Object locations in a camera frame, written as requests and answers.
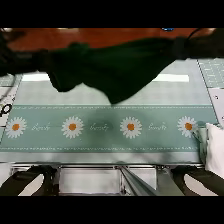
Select green shirt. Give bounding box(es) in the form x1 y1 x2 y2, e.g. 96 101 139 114
45 36 188 105

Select white garment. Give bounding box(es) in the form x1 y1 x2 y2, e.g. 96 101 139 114
198 122 224 181

